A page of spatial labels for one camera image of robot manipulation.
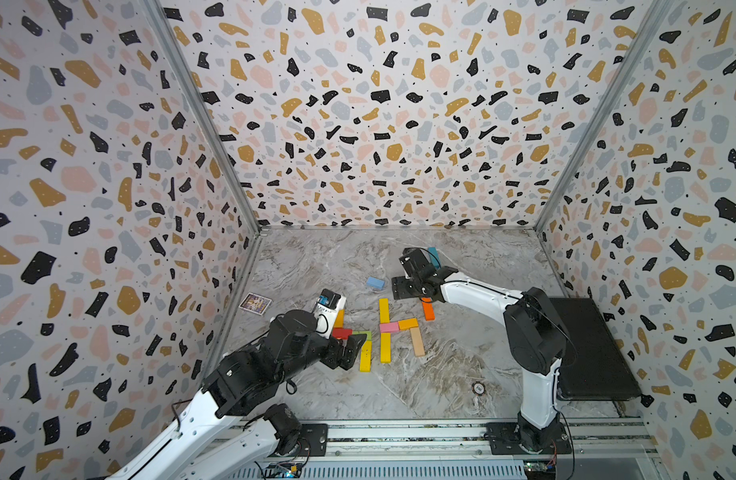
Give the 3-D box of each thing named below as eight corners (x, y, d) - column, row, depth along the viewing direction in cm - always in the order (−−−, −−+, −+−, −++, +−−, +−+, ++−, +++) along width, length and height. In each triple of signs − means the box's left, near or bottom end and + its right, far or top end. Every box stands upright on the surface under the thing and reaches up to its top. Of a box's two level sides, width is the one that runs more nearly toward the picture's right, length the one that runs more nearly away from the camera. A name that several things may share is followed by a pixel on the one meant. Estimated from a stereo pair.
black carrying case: (554, 401, 82) (565, 394, 77) (522, 308, 102) (530, 297, 96) (629, 402, 83) (646, 394, 77) (584, 308, 102) (595, 297, 96)
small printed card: (241, 308, 100) (239, 305, 98) (252, 295, 104) (249, 291, 102) (262, 316, 98) (259, 312, 97) (272, 302, 102) (270, 298, 100)
